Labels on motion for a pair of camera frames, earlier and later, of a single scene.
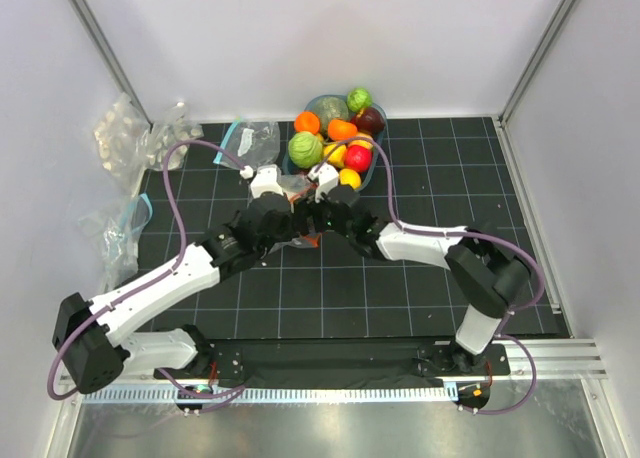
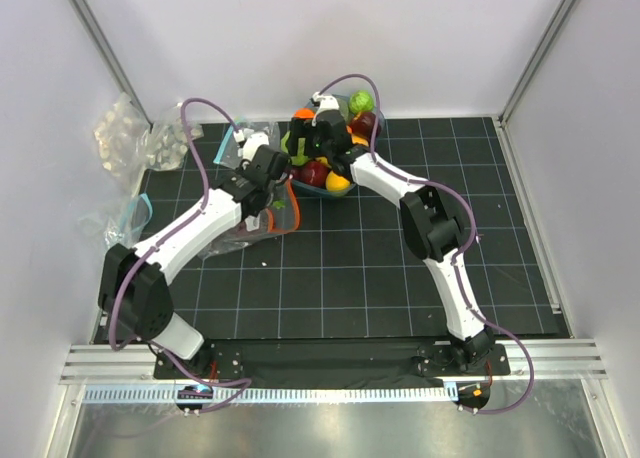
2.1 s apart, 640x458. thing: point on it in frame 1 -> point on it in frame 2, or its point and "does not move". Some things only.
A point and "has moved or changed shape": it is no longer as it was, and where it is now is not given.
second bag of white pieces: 172,129 does not move
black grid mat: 449,172 does not move
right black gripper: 314,209 -> 302,128
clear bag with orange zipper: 295,186 has moved or changed shape
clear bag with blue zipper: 251,143 does not move
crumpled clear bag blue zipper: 119,230 does not move
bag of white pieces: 119,137 does not move
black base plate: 338,363 does not move
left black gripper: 289,229 -> 240,170
